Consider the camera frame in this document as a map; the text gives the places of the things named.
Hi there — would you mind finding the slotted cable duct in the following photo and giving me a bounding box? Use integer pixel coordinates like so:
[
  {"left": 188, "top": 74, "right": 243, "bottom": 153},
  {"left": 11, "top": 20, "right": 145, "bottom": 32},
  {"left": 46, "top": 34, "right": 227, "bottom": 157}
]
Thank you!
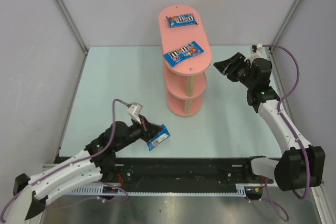
[{"left": 66, "top": 184, "right": 264, "bottom": 197}]

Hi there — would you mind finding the blue white candy bar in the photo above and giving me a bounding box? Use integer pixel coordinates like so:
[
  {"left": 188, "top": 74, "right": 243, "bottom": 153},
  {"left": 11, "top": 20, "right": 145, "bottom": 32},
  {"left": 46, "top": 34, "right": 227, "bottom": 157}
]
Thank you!
[{"left": 147, "top": 124, "right": 171, "bottom": 151}]

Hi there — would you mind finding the pink tiered shelf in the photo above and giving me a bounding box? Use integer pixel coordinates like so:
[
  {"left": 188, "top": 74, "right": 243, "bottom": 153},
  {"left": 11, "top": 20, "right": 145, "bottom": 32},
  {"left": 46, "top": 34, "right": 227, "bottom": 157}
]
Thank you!
[{"left": 159, "top": 5, "right": 212, "bottom": 117}]

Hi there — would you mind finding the blue M&M bag on shelf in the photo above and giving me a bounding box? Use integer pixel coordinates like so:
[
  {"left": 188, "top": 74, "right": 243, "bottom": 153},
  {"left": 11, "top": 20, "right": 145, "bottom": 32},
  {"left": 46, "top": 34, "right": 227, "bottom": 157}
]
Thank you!
[{"left": 163, "top": 41, "right": 204, "bottom": 67}]

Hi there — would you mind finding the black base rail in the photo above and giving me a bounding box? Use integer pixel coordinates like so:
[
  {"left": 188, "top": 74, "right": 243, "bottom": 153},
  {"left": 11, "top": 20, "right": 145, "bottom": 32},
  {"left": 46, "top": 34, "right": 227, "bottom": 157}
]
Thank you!
[{"left": 102, "top": 157, "right": 262, "bottom": 189}]

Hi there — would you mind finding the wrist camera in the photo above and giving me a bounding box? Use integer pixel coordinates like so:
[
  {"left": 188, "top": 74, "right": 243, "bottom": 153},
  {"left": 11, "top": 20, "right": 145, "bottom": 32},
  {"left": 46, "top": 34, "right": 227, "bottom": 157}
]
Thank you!
[
  {"left": 127, "top": 102, "right": 142, "bottom": 123},
  {"left": 251, "top": 44, "right": 264, "bottom": 58}
]

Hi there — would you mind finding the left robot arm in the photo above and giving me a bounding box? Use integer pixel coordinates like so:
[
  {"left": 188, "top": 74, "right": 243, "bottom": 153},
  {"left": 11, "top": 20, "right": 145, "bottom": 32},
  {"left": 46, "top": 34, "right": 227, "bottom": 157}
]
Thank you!
[{"left": 13, "top": 115, "right": 170, "bottom": 220}]

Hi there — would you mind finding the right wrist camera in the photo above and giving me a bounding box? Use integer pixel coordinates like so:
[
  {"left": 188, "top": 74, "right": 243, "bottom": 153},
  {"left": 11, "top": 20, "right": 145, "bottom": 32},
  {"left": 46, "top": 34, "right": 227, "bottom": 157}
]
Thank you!
[{"left": 251, "top": 44, "right": 264, "bottom": 58}]

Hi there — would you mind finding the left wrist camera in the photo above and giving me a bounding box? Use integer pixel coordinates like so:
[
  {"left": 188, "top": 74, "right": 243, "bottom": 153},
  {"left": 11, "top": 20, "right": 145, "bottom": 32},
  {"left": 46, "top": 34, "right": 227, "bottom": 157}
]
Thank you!
[{"left": 127, "top": 102, "right": 142, "bottom": 123}]

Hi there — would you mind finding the blue m&m bag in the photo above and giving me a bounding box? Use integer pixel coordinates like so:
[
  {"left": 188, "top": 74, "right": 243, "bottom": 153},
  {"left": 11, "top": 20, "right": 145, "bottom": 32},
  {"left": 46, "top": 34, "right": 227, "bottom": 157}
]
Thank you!
[
  {"left": 163, "top": 41, "right": 204, "bottom": 67},
  {"left": 166, "top": 13, "right": 197, "bottom": 28}
]

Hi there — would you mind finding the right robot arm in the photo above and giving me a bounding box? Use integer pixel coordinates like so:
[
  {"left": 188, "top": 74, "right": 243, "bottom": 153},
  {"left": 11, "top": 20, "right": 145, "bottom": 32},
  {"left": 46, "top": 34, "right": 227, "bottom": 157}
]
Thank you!
[{"left": 213, "top": 52, "right": 326, "bottom": 191}]

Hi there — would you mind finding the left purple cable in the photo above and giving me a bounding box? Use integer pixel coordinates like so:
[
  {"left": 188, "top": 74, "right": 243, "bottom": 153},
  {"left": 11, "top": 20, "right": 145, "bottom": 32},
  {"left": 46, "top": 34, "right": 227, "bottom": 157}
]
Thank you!
[{"left": 0, "top": 99, "right": 132, "bottom": 217}]

